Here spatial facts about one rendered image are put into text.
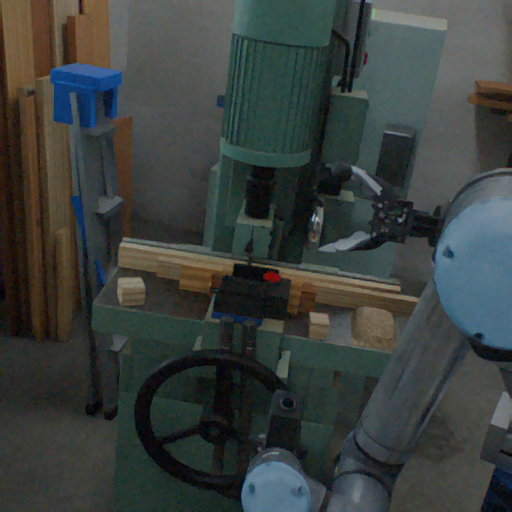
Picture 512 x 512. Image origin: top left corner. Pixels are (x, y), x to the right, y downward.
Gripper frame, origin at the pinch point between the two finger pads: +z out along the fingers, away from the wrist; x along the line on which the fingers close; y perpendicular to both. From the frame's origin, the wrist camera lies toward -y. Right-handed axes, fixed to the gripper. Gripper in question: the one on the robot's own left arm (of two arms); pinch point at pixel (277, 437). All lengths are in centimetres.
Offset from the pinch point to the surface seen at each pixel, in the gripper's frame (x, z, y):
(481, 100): 69, 178, -130
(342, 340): 10.0, 19.3, -17.1
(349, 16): 2, 28, -85
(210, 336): -14.1, 8.2, -14.1
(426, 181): 62, 238, -107
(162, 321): -24.6, 18.5, -15.2
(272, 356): -2.8, 9.2, -12.3
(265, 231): -7.9, 19.8, -35.7
